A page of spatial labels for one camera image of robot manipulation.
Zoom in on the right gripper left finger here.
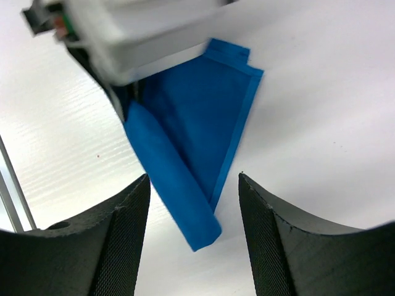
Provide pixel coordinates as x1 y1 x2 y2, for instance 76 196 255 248
1 175 151 296

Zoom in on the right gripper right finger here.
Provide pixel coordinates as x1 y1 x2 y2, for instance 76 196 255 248
238 174 394 295

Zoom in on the aluminium front rail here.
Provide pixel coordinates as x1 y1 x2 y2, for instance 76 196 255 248
1 139 36 233

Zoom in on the blue cloth napkin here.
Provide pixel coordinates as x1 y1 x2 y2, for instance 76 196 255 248
124 39 264 251

